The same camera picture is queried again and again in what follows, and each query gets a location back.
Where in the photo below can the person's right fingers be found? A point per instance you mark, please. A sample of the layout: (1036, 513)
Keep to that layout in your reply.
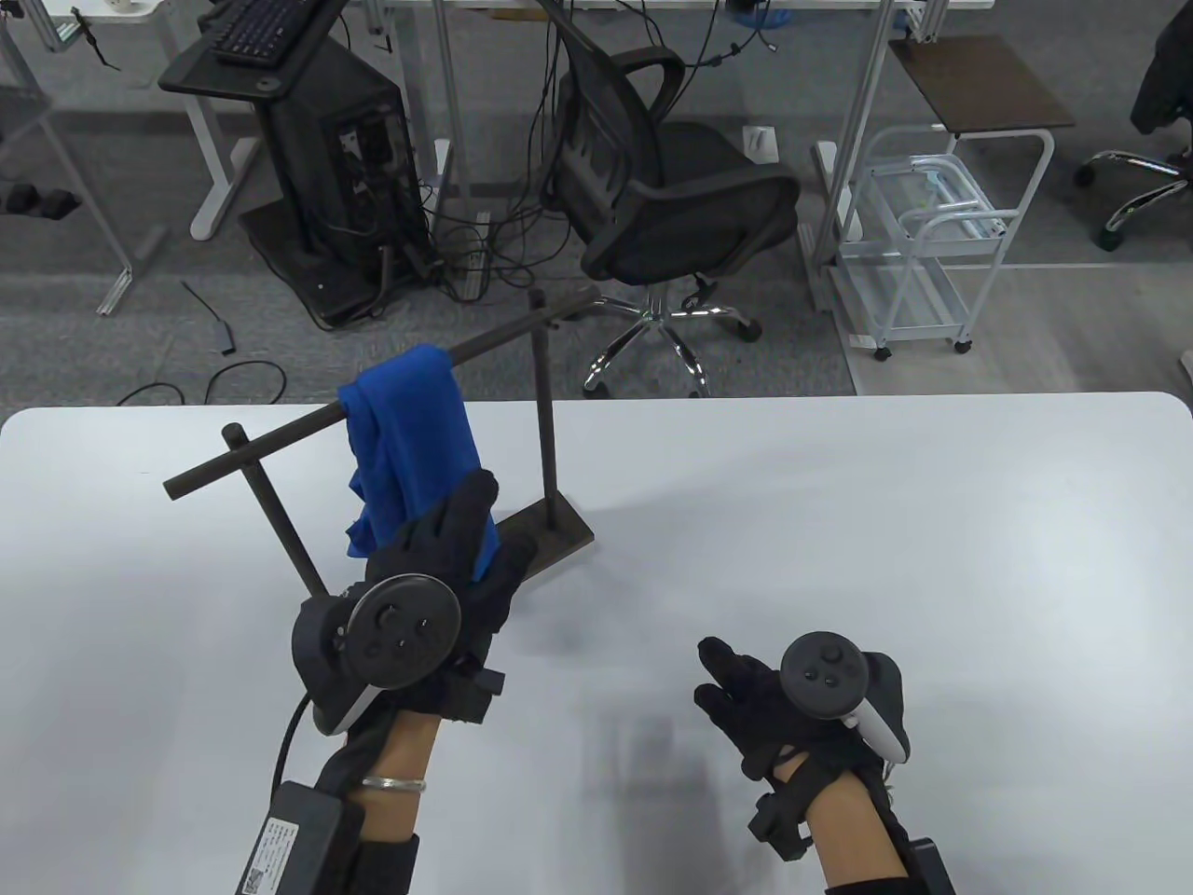
(732, 676)

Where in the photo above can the office chair with chrome base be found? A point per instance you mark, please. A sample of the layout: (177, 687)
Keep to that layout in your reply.
(1151, 177)

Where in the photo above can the person's left thumb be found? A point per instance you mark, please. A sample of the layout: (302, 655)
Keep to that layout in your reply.
(511, 578)

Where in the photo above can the dark metal hanging rack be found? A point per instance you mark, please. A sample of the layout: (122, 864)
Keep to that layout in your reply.
(391, 410)

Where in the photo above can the brown top side table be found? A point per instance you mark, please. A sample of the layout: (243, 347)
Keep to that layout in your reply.
(979, 84)

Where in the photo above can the black dumbbells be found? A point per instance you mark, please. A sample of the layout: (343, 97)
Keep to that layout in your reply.
(37, 199)

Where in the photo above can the white power strip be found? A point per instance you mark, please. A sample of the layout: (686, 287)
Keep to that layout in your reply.
(471, 256)

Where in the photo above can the blue cloth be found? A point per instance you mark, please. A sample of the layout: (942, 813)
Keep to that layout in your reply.
(410, 429)

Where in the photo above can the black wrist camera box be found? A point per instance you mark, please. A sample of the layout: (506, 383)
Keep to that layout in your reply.
(932, 867)
(298, 839)

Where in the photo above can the black keyboard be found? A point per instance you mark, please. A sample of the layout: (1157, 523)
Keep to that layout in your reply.
(266, 28)

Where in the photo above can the white desk leg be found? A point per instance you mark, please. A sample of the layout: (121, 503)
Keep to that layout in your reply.
(210, 140)
(843, 140)

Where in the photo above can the person's left hand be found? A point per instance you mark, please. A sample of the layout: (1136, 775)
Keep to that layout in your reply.
(447, 550)

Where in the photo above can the black round controller with white grip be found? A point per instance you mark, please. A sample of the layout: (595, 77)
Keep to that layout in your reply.
(825, 673)
(403, 630)

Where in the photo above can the aluminium frame stand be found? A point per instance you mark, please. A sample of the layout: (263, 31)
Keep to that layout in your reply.
(65, 158)

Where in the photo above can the black computer tower stand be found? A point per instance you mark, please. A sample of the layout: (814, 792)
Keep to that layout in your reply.
(326, 158)

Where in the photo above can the black mesh office chair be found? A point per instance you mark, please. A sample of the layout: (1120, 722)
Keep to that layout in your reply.
(671, 186)

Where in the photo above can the person's right forearm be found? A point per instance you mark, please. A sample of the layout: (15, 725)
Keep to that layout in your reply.
(843, 830)

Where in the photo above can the person's left forearm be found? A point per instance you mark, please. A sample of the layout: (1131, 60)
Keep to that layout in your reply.
(396, 755)

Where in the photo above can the person's right hand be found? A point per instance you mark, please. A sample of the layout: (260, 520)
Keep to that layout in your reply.
(755, 709)

